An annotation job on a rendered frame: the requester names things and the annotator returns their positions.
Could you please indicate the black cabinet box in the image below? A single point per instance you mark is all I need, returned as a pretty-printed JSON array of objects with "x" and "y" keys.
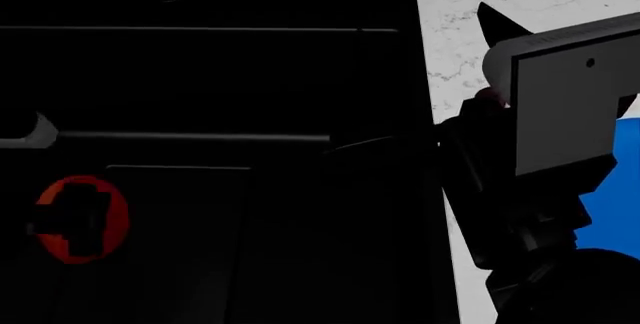
[{"x": 300, "y": 76}]

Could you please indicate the blue plate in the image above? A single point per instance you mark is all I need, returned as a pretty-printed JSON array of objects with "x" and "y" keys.
[{"x": 612, "y": 204}]

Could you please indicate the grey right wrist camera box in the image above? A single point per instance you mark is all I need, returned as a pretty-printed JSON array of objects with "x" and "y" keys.
[{"x": 565, "y": 106}]

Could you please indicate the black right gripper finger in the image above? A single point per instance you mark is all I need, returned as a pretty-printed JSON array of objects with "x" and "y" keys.
[{"x": 499, "y": 27}]

